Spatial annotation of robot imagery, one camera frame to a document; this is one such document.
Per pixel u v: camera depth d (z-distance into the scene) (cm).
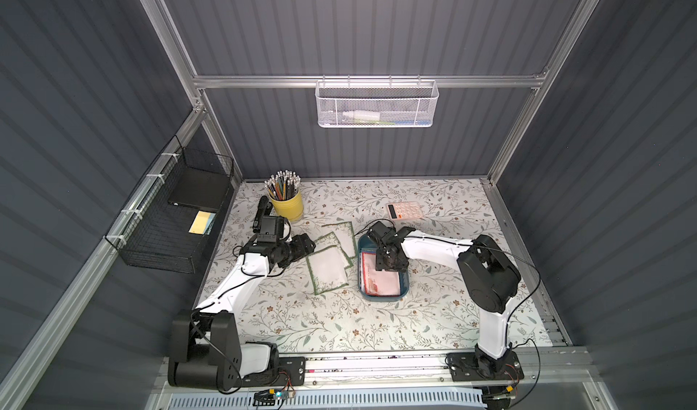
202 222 75
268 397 72
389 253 69
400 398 77
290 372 73
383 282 90
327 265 94
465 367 72
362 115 94
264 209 111
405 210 108
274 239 67
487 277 52
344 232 102
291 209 99
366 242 93
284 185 97
